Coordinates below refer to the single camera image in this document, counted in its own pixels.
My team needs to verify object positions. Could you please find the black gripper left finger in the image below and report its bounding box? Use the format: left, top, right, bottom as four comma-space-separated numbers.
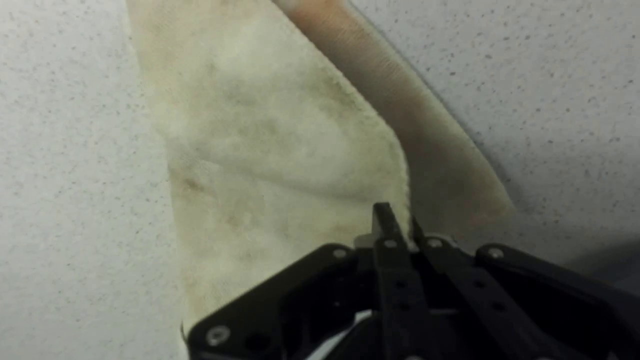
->
186, 203, 426, 360

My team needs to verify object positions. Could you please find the stained cream towel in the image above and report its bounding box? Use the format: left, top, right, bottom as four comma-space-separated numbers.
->
126, 0, 511, 331

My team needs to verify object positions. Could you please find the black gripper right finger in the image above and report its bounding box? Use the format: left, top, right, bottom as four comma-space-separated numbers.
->
410, 224, 640, 360

